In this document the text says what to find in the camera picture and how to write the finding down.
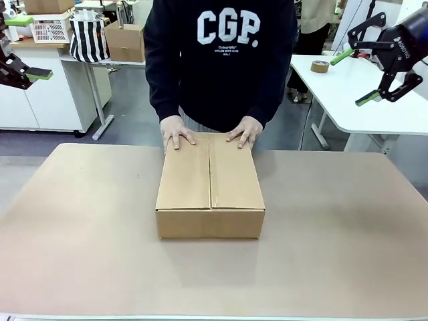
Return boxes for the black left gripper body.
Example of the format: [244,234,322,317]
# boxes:
[0,29,15,58]

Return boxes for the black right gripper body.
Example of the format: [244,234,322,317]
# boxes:
[380,25,426,77]

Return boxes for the brown cardboard shipping box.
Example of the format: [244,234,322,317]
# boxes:
[154,131,266,241]

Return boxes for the person's left forearm navy sleeve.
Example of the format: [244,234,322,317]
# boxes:
[249,63,295,130]

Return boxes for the person's right forearm navy sleeve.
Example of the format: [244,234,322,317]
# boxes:
[145,60,184,124]

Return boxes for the cardboard box atop basket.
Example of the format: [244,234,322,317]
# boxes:
[23,0,76,15]

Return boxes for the large cardboard box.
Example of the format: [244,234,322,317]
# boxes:
[104,21,146,63]

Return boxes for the person's left hand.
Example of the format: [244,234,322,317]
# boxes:
[225,115,264,152]

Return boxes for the person's right hand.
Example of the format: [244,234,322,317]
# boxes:
[160,115,197,155]

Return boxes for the brown packing tape roll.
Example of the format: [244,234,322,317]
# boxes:
[310,60,331,74]

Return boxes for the wooden countertop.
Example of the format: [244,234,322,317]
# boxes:
[9,37,70,49]

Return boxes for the white plastic basket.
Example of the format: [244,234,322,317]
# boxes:
[29,13,74,45]

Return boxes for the white cabinet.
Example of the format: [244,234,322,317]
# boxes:
[0,46,112,132]

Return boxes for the bystander in beige top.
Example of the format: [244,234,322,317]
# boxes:
[286,0,337,103]

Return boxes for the black tripod stand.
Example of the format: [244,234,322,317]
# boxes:
[366,0,376,33]

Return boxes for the black white striped bag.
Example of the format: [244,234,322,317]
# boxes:
[69,16,111,64]

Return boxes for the white desk with metal leg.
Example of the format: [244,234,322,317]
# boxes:
[60,53,147,140]

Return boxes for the person's navy sweatshirt torso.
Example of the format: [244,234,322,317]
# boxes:
[144,0,299,133]

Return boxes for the person's grey trousers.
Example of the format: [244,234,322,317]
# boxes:
[179,106,223,134]

